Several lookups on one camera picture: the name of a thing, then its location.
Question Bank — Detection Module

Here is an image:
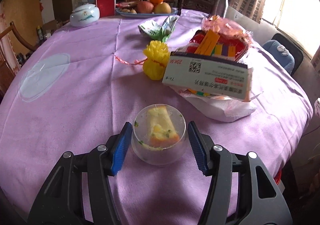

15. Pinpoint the clear plastic cup with food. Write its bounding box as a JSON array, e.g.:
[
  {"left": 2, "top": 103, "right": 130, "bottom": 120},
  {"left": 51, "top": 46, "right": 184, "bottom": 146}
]
[{"left": 131, "top": 104, "right": 188, "bottom": 166}]

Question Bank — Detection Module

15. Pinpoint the white napkin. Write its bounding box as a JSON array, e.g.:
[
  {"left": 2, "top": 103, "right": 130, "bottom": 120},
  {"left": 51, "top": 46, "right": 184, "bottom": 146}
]
[{"left": 170, "top": 86, "right": 257, "bottom": 123}]

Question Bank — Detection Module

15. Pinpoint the white medicine box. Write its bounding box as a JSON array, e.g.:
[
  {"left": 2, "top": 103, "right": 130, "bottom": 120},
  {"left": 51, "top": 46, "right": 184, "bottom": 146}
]
[{"left": 162, "top": 52, "right": 252, "bottom": 102}]

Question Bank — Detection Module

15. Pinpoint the yellow foam fruit net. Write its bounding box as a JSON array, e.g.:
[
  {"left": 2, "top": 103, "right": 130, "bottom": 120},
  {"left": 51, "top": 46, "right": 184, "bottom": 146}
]
[{"left": 143, "top": 41, "right": 170, "bottom": 81}]

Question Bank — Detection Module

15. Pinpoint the red snack bag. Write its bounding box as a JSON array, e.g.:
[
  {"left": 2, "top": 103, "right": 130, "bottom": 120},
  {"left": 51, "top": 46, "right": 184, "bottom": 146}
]
[{"left": 182, "top": 30, "right": 249, "bottom": 62}]

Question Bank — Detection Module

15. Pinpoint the green white tissue pack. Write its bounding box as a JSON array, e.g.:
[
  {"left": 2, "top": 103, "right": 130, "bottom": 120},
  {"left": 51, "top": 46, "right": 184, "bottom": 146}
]
[{"left": 138, "top": 15, "right": 180, "bottom": 43}]

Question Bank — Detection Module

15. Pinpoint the pink plastic wrapper bag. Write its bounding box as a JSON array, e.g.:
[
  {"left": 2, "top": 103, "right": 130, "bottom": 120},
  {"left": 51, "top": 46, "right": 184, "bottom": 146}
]
[{"left": 201, "top": 15, "right": 253, "bottom": 44}]

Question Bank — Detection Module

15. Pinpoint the purple tablecloth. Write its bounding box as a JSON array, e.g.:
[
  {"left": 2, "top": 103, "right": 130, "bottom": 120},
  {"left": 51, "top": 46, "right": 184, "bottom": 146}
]
[{"left": 1, "top": 17, "right": 313, "bottom": 224}]

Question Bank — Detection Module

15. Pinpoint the black chair blue cushion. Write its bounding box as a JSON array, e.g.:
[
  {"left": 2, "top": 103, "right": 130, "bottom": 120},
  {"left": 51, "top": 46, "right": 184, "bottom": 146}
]
[{"left": 262, "top": 33, "right": 304, "bottom": 75}]

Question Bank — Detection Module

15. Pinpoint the blue fruit plate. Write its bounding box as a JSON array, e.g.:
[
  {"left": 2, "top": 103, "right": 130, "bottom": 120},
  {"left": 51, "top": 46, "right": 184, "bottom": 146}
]
[{"left": 115, "top": 7, "right": 179, "bottom": 19}]

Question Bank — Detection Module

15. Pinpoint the steel water bottle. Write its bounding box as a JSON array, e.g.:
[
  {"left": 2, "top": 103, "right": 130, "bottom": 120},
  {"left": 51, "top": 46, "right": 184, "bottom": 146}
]
[{"left": 213, "top": 0, "right": 228, "bottom": 18}]

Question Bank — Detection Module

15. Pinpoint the wooden armchair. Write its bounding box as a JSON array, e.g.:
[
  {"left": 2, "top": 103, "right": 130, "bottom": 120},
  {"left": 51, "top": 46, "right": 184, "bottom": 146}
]
[{"left": 1, "top": 21, "right": 37, "bottom": 96}]

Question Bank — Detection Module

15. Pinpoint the yellow pear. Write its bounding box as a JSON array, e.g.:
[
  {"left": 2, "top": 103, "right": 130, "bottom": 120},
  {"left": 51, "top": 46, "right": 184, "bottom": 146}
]
[{"left": 153, "top": 2, "right": 171, "bottom": 14}]

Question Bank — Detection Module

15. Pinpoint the white ceramic jar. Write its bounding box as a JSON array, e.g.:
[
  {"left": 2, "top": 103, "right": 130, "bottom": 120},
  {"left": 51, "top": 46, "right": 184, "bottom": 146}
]
[{"left": 69, "top": 4, "right": 100, "bottom": 27}]

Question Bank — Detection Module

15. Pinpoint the red apple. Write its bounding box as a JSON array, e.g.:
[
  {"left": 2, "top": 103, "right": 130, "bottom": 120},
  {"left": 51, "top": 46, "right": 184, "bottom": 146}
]
[{"left": 136, "top": 1, "right": 154, "bottom": 14}]

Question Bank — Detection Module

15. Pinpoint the red white box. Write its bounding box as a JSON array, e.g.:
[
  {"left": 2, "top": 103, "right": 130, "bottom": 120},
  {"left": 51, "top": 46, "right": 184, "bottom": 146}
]
[{"left": 96, "top": 0, "right": 116, "bottom": 17}]

